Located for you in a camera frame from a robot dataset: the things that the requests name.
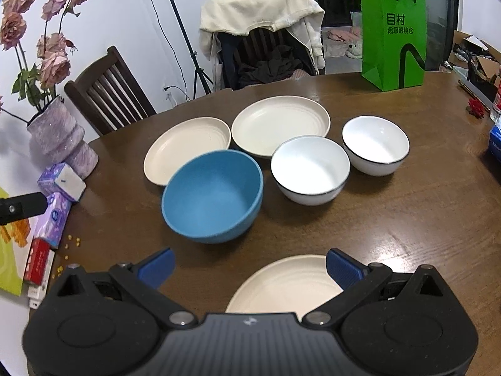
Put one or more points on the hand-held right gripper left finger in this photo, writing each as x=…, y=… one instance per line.
x=159, y=267

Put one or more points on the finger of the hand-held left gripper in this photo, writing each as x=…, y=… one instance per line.
x=23, y=207

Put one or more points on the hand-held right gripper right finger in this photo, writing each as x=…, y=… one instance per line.
x=344, y=268

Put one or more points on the cream plate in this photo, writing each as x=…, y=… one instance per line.
x=184, y=147
x=280, y=125
x=285, y=286

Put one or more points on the blue bowl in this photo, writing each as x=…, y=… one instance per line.
x=211, y=199

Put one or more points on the white bowl with dark rim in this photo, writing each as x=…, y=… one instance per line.
x=309, y=168
x=375, y=145

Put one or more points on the purple soft tissue pack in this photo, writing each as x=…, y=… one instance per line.
x=54, y=219

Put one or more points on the purple white tissue cube pack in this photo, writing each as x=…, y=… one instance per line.
x=64, y=178

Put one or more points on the yellow-green snack bag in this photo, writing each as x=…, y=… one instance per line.
x=9, y=258

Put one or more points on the red box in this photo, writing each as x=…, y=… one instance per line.
x=36, y=260

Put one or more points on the scattered yellow crumbs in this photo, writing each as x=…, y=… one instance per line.
x=74, y=239

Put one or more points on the red and white boxes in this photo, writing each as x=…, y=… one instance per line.
x=49, y=266

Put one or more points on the purple ribbed vase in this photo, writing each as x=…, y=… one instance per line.
x=58, y=137

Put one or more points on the small white flat box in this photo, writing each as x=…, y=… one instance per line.
x=34, y=303

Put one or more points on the dried pink flowers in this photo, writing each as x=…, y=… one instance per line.
x=53, y=66

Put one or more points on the dark wooden slatted chair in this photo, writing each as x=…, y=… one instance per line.
x=113, y=90

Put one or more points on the blue white tissue box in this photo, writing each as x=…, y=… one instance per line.
x=496, y=139

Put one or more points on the red flower decoration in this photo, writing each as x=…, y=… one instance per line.
x=476, y=108

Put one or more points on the dark crumpled clothes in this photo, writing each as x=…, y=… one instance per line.
x=270, y=68

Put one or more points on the dark blue garment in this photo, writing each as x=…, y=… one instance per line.
x=227, y=62

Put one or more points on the white plush toy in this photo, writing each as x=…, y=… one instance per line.
x=354, y=51

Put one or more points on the dark slim case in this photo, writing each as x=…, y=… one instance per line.
x=475, y=92

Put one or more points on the black tripod stand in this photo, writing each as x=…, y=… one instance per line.
x=188, y=43

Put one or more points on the bottle with red label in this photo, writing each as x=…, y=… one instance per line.
x=497, y=98

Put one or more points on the pink blanket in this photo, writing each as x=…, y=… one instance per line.
x=344, y=35

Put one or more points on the green paper bag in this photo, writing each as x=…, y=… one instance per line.
x=391, y=35

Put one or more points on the dark wooden chair with clothes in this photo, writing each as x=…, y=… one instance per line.
x=266, y=43

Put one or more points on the open cardboard box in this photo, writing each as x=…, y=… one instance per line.
x=475, y=58

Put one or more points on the cream sweater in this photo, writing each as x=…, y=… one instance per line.
x=254, y=4

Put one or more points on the white wall outlet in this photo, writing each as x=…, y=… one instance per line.
x=169, y=97

